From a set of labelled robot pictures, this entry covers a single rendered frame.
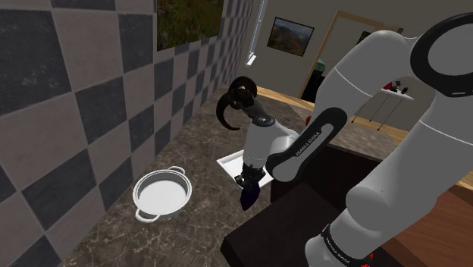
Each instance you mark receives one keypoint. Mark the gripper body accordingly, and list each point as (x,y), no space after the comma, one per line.
(252,176)

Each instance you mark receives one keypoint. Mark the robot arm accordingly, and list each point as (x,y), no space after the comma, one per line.
(388,199)

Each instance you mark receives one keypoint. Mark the white square tray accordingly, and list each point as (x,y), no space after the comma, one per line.
(231,165)

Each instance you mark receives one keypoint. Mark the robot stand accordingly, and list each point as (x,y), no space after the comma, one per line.
(280,229)

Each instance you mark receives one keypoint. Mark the narrow window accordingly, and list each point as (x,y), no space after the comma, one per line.
(258,22)

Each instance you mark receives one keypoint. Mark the white side table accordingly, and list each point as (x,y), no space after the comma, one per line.
(401,95)

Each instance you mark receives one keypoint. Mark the wooden framed doorway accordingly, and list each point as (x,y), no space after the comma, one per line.
(345,33)

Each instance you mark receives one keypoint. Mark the dark landscape wall picture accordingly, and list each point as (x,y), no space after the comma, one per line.
(290,36)

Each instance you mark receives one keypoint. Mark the green foliage wall picture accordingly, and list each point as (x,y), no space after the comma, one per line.
(190,22)

